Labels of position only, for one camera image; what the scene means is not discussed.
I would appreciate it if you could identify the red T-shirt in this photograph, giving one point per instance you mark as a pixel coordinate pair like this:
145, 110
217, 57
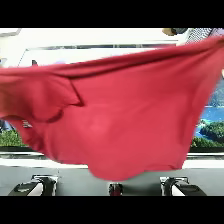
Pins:
126, 113

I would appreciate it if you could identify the silver frame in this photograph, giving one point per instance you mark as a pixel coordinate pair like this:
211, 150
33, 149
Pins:
40, 163

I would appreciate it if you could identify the checked shirt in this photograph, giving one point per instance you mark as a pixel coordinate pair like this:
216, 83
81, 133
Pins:
198, 33

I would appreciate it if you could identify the purple garment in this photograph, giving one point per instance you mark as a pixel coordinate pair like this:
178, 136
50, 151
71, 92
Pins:
218, 32

